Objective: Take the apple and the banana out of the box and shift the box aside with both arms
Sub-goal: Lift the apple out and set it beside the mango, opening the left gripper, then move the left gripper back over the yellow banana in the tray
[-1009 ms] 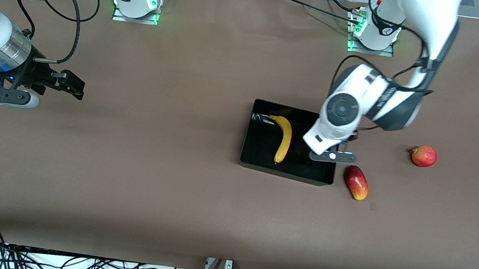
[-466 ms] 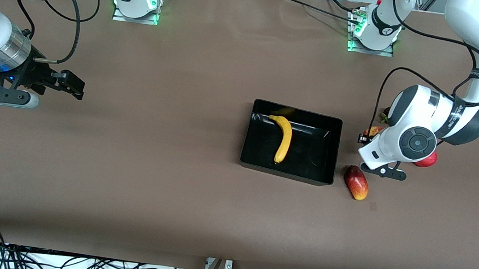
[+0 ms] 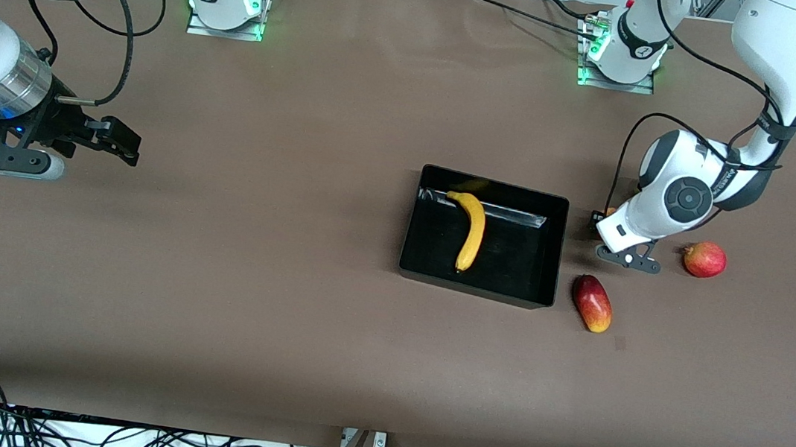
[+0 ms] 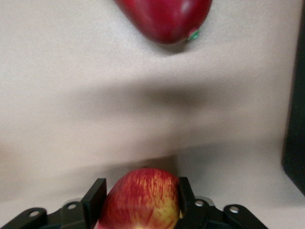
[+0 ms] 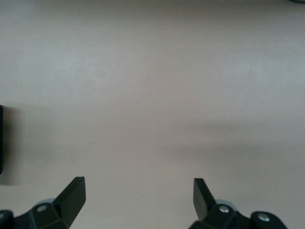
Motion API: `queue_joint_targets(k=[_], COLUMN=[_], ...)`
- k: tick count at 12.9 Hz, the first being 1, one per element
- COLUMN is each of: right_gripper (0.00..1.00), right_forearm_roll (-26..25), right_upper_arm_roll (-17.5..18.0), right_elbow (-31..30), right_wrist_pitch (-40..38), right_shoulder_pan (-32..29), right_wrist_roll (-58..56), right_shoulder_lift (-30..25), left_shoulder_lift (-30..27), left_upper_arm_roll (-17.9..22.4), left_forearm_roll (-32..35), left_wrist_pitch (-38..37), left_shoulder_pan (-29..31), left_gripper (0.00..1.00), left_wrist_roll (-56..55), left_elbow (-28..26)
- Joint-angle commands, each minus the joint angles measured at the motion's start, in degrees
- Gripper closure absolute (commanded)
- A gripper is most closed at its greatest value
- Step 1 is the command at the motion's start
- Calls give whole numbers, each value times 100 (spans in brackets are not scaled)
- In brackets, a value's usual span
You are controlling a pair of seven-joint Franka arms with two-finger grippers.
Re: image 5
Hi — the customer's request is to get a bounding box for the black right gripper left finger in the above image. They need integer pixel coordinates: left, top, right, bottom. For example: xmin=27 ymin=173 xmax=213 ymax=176
xmin=0 ymin=176 xmax=86 ymax=229

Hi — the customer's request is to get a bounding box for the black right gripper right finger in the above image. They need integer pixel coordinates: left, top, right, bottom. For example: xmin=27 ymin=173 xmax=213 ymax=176
xmin=189 ymin=177 xmax=288 ymax=229

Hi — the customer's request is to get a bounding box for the black rectangular plastic tray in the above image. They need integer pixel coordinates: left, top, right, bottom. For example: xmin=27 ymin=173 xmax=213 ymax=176
xmin=0 ymin=104 xmax=4 ymax=175

